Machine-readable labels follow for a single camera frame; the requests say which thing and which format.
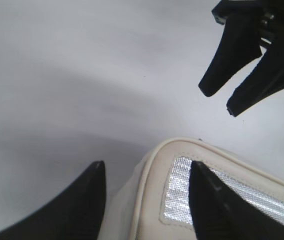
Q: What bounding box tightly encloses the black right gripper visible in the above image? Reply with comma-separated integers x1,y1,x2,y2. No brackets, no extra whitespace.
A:
198,0,284,117

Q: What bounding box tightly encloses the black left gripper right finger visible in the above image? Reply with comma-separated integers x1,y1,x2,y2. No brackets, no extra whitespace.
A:
188,161,284,240

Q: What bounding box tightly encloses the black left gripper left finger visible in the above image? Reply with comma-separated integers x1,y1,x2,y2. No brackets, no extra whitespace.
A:
0,160,107,240

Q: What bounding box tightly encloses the cream fabric zipper bag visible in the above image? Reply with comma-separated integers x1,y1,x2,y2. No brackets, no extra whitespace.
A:
98,138,284,240

